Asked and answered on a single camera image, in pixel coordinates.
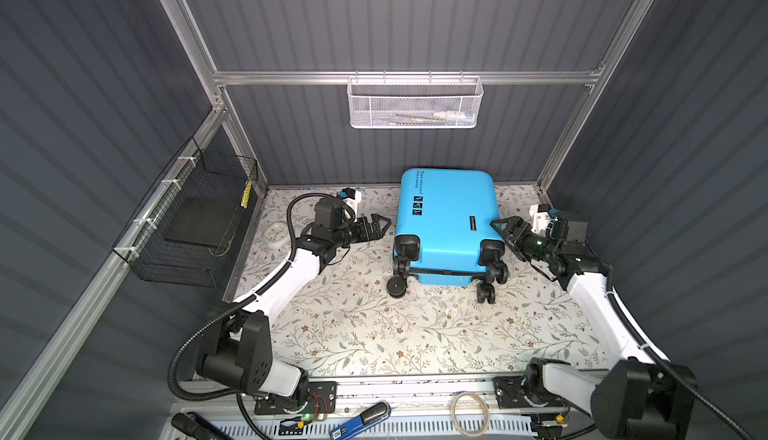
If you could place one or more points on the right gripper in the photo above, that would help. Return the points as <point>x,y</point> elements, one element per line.
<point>517,239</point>

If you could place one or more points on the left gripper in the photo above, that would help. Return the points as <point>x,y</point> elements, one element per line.
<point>375,233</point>

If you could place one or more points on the blue hard-shell suitcase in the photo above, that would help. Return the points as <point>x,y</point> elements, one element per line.
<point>444,233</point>

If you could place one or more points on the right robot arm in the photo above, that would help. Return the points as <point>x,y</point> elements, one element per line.
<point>643,395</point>

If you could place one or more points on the floral table cloth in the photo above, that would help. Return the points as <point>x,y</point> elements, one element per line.
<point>343,323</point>

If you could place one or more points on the yellow marker pen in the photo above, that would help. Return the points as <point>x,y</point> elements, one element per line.
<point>246,195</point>

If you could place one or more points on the items in white basket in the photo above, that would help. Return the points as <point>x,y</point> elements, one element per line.
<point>437,119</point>

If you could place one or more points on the black pad in basket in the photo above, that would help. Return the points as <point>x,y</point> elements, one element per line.
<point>201,222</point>

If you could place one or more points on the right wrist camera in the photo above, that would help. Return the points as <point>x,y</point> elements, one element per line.
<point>542,215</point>

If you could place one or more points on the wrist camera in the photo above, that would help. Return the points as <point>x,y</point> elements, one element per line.
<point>350,195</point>
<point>542,215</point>

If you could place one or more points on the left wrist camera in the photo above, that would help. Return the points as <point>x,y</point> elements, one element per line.
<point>350,195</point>

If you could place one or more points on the white wire mesh basket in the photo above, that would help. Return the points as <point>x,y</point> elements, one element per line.
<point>372,95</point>

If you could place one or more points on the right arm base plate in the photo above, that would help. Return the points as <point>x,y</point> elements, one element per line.
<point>513,392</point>

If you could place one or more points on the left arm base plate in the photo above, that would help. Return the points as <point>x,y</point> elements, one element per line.
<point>314,397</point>

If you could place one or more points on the blue black handled tool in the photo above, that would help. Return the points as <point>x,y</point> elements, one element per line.
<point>366,420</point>

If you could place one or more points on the black wire wall basket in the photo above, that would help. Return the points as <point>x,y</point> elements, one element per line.
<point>197,172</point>

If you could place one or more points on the black handle tool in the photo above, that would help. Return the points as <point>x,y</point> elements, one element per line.
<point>195,426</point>

